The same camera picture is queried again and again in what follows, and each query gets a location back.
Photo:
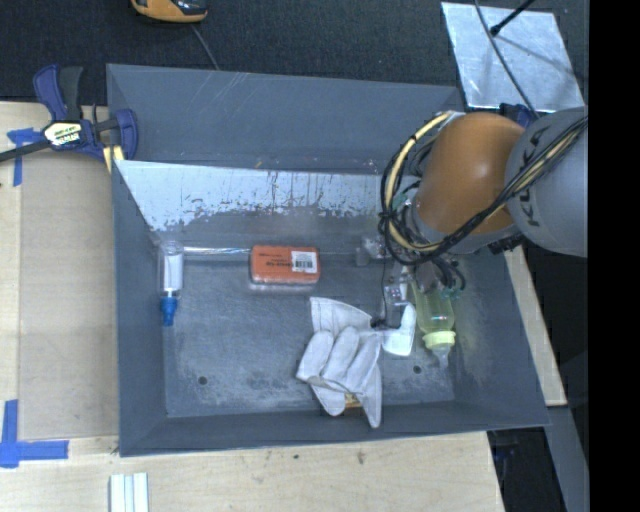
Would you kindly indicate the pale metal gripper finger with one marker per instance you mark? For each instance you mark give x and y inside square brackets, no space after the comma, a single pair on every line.
[395,295]

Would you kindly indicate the yellow baby bottle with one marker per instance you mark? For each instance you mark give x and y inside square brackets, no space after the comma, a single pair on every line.
[436,315]

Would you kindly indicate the small clear glass thing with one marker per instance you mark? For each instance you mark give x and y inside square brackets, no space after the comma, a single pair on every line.
[369,252]

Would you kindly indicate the white work glove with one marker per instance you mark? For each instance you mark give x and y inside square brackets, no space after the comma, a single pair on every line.
[345,355]

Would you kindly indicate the orange sponge with label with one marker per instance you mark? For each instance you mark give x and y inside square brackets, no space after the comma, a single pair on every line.
[280,265]

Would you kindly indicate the grey metal bin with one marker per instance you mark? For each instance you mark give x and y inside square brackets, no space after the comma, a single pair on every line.
[250,340]

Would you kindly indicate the clear bottle with blue cap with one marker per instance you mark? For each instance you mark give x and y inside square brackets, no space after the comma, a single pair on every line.
[170,270]

